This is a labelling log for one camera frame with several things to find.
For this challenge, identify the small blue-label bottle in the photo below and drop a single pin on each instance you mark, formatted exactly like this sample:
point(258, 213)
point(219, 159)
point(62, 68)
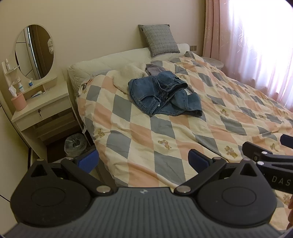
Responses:
point(30, 83)

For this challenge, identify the white cosmetic bottle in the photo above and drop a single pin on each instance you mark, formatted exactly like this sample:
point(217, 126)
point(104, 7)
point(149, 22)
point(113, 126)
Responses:
point(8, 64)

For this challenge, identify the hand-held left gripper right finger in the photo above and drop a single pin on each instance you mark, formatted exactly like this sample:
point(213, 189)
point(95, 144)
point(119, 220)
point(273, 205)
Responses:
point(196, 159)

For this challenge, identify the round vanity mirror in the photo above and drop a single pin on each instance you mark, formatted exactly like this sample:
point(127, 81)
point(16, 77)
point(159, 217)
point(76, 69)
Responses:
point(34, 50)

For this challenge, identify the wall socket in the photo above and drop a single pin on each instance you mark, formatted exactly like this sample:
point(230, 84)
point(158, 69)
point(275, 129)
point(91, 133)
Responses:
point(193, 47)

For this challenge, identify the white fluffy blanket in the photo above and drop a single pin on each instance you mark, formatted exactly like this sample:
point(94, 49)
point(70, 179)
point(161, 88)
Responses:
point(128, 73)

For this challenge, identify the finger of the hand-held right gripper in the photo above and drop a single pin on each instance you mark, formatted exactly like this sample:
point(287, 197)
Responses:
point(288, 140)
point(251, 151)

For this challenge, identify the blue denim jeans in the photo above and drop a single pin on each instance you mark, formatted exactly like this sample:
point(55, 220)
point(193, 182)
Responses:
point(148, 91)

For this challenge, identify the trash bin with plastic bag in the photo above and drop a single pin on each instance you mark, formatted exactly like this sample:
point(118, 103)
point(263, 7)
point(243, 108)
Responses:
point(75, 144)

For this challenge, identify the checkered bear-print quilt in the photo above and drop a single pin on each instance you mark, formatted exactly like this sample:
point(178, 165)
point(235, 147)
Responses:
point(142, 137)

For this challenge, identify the grey woven pillow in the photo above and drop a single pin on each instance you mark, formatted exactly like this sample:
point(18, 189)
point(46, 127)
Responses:
point(158, 39)

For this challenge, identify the pink curtain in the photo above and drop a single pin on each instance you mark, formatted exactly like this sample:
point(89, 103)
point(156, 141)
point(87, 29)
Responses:
point(215, 29)

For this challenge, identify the white bottle with blue label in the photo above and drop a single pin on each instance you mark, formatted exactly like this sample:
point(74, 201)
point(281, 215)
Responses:
point(21, 88)

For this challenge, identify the white bed pillow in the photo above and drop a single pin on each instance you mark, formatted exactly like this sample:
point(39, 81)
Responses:
point(103, 61)

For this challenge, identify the round white side table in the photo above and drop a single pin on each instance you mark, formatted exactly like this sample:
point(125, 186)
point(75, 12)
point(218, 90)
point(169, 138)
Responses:
point(214, 61)

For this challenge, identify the cream vanity dresser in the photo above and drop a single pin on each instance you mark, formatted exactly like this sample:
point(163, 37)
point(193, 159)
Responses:
point(45, 109)

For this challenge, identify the grey-purple garment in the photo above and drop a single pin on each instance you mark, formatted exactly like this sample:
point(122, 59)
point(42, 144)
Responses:
point(153, 68)

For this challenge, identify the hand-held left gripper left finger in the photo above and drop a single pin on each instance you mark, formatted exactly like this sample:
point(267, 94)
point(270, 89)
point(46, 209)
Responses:
point(88, 159)

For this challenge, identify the sheer white curtain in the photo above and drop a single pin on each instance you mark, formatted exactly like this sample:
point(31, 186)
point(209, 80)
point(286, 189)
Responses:
point(263, 45)

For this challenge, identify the pink tissue holder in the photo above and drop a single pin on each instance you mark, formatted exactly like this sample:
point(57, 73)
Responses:
point(19, 103)

